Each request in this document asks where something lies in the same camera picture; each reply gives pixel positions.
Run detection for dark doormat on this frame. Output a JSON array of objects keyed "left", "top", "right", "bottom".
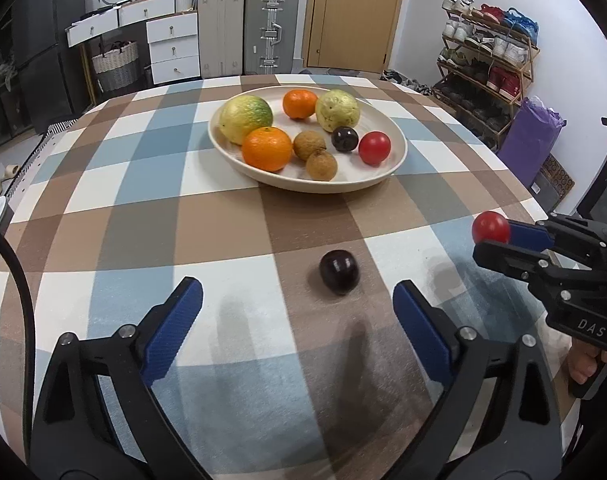
[{"left": 531, "top": 154, "right": 577, "bottom": 211}]

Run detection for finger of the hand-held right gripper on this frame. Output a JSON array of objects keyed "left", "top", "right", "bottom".
[
  {"left": 506, "top": 217, "right": 564, "bottom": 253},
  {"left": 473, "top": 241, "right": 559, "bottom": 282}
]

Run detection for cream round plate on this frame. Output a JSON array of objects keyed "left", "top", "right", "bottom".
[{"left": 208, "top": 85, "right": 408, "bottom": 193}]

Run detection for wooden door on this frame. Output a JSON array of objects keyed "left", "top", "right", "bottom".
[{"left": 303, "top": 0, "right": 409, "bottom": 73}]

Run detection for red tomato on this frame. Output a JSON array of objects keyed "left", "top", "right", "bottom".
[
  {"left": 472, "top": 211, "right": 511, "bottom": 245},
  {"left": 358, "top": 131, "right": 391, "bottom": 166}
]

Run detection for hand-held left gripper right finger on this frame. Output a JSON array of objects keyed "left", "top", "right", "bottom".
[{"left": 392, "top": 280, "right": 564, "bottom": 480}]

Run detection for dark purple plum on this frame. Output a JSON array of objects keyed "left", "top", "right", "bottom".
[
  {"left": 318, "top": 249, "right": 360, "bottom": 296},
  {"left": 331, "top": 126, "right": 359, "bottom": 153}
]

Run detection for large orange mandarin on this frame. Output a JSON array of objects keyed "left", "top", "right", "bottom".
[{"left": 242, "top": 126, "right": 293, "bottom": 172}]

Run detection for rows of shoes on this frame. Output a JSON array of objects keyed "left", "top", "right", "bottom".
[{"left": 441, "top": 0, "right": 540, "bottom": 133}]

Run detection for small orange mandarin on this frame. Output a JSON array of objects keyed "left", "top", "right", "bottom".
[{"left": 282, "top": 89, "right": 318, "bottom": 120}]

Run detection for beige suitcase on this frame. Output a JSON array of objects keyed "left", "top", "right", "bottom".
[{"left": 198, "top": 0, "right": 247, "bottom": 79}]

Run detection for yellow green guava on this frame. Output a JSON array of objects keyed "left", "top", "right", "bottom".
[
  {"left": 219, "top": 96, "right": 274, "bottom": 145},
  {"left": 315, "top": 89, "right": 361, "bottom": 132}
]

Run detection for silver suitcase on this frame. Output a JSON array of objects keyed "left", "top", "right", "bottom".
[{"left": 244, "top": 0, "right": 300, "bottom": 75}]

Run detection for checked tablecloth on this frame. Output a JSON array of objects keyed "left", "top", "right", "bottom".
[{"left": 0, "top": 74, "right": 584, "bottom": 480}]

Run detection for white drawer cabinet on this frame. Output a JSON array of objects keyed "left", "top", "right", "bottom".
[{"left": 65, "top": 0, "right": 202, "bottom": 86}]

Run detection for grey wicker basket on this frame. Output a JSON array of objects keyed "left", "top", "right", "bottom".
[{"left": 92, "top": 40, "right": 140, "bottom": 92}]

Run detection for dark grey fridge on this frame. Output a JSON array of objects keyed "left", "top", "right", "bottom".
[{"left": 0, "top": 0, "right": 89, "bottom": 136}]

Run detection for purple bag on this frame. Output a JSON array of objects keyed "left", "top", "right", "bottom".
[{"left": 497, "top": 96, "right": 567, "bottom": 173}]

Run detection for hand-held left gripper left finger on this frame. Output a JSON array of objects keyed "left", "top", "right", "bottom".
[{"left": 31, "top": 276, "right": 209, "bottom": 480}]

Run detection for wooden shoe rack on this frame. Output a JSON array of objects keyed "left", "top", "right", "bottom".
[{"left": 431, "top": 0, "right": 541, "bottom": 153}]

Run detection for black cable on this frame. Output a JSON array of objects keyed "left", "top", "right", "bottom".
[{"left": 0, "top": 214, "right": 37, "bottom": 391}]

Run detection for striped floor mat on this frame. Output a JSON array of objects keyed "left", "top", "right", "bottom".
[{"left": 42, "top": 115, "right": 80, "bottom": 134}]

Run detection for brown longan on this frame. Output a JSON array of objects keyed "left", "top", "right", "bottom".
[
  {"left": 293, "top": 130, "right": 328, "bottom": 162},
  {"left": 305, "top": 151, "right": 338, "bottom": 181}
]

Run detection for person's right hand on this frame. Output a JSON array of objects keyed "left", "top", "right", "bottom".
[{"left": 566, "top": 343, "right": 607, "bottom": 386}]

